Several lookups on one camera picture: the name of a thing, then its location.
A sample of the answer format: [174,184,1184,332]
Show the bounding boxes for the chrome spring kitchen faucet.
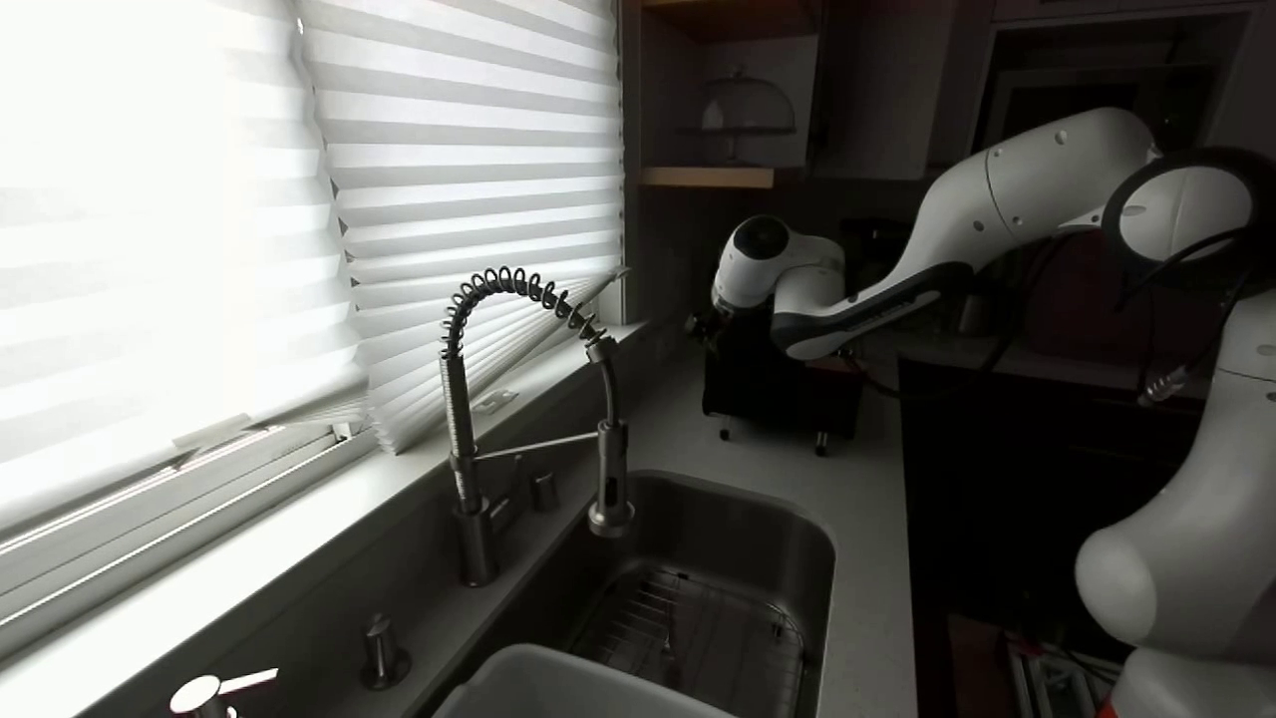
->
[438,264,639,590]

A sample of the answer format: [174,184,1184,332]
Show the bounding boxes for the white plastic wash basin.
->
[431,643,728,718]

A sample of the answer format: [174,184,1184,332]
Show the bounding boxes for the chrome soap dispenser pump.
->
[364,612,410,690]

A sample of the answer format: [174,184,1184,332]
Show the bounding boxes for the steel kitchen sink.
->
[504,469,831,718]

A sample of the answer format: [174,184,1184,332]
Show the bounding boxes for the white window blinds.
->
[0,0,620,530]

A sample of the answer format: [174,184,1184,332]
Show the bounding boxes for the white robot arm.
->
[710,108,1276,718]

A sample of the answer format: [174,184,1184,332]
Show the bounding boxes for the wire sink bottom grid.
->
[566,561,804,718]

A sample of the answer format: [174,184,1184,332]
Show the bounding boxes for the black cutlery drying rack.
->
[700,312,861,453]

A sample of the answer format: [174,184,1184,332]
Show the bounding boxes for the wire cake dome on shelf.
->
[696,66,793,164]

